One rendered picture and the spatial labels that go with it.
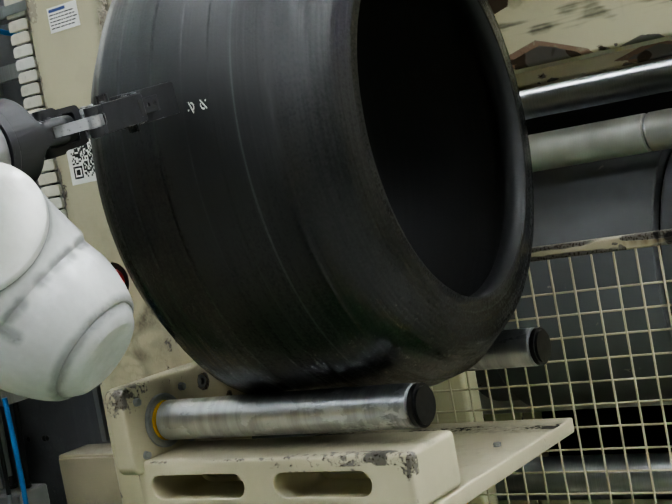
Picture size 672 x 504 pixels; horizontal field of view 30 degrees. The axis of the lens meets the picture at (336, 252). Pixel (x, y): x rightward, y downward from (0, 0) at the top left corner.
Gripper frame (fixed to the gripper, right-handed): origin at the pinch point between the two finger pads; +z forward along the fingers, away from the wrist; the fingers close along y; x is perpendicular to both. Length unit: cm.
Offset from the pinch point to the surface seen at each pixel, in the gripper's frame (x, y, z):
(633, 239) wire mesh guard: 32, -18, 60
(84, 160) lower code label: 5.1, 32.0, 22.9
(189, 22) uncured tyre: -6.3, -0.5, 8.7
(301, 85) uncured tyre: 1.8, -11.5, 7.9
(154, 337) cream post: 27.0, 26.3, 19.9
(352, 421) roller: 35.4, -5.0, 11.0
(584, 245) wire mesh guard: 32, -12, 60
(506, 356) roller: 39, -9, 39
